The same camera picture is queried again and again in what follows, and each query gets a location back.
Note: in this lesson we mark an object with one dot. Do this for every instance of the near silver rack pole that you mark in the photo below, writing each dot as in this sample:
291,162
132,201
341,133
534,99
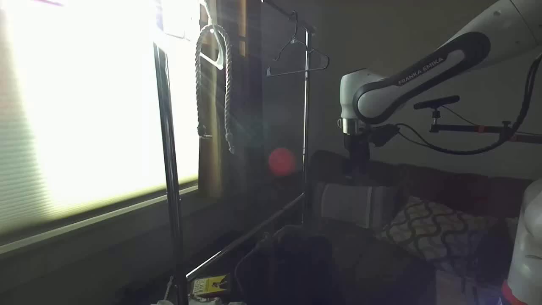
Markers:
170,172

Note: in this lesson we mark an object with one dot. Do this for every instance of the white plastic coat hanger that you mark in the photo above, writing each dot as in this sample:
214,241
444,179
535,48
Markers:
220,62

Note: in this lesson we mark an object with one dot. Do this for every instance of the dark brown sofa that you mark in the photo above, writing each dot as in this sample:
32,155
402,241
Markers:
374,272

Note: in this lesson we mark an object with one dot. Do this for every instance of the silver rack pole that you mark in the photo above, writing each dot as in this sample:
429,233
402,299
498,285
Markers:
170,172
305,126

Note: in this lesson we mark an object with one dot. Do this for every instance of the lower silver rack rail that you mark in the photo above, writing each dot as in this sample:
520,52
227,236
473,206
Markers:
239,241

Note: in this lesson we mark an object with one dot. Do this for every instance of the yellow book on base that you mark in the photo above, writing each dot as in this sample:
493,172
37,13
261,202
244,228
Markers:
210,285

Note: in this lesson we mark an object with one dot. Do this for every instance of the far silver rack pole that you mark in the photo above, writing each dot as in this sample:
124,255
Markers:
305,126

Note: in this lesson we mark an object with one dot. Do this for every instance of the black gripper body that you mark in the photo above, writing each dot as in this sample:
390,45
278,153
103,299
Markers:
359,148

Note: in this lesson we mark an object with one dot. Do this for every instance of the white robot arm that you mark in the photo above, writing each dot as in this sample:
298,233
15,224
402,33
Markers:
369,101

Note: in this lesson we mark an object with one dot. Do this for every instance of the patterned throw pillow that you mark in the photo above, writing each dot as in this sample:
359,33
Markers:
434,231

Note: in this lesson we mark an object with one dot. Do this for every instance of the top silver rail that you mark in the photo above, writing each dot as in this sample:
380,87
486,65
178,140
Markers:
285,13

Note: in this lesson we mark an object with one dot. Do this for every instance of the black wire coat hanger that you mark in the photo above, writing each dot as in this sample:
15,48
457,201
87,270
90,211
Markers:
297,55

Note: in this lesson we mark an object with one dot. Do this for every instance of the striped gray cushion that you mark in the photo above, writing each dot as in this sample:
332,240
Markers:
363,206

